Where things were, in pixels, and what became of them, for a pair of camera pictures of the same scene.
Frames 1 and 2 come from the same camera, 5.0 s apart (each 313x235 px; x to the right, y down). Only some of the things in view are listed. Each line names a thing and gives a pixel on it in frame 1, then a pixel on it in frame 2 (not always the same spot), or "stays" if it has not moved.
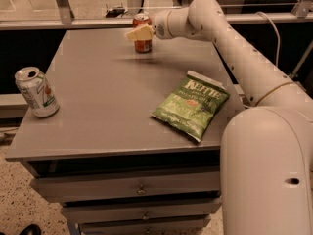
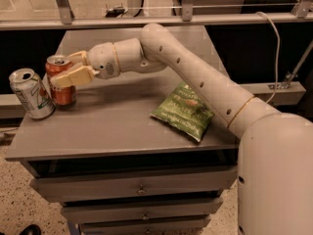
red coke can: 143,46 to 62,95
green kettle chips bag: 192,105 stays
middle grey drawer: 146,209 stays
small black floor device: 116,11 stays
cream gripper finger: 144,32 to 81,75
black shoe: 32,229 stays
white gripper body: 160,26 to 102,60
